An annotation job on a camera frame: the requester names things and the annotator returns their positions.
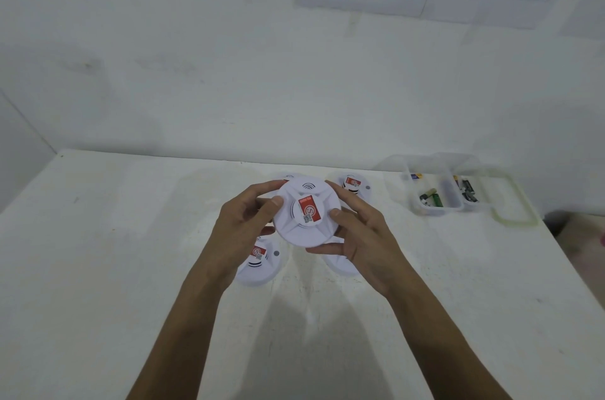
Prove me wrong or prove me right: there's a person's left forearm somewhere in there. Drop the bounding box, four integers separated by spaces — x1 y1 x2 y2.
125 271 226 400

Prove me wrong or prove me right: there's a cream fabric with pink dots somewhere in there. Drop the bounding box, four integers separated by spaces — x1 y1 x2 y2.
543 210 605 310

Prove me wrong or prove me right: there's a person's left hand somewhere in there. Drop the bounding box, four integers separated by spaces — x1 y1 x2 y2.
200 179 290 294

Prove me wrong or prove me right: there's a person's right hand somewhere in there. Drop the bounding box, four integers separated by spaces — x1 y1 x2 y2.
306 179 419 299

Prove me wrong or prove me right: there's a clear lid with green rim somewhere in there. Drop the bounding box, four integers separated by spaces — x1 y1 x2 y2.
489 172 539 228

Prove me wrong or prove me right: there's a person's right forearm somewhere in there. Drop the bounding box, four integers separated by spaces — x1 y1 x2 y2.
385 274 514 400

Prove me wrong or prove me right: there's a clear plastic container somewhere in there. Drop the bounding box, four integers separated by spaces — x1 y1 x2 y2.
432 154 492 214
383 154 464 217

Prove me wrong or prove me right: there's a pile of assorted batteries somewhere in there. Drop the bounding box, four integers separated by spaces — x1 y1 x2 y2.
410 173 444 209

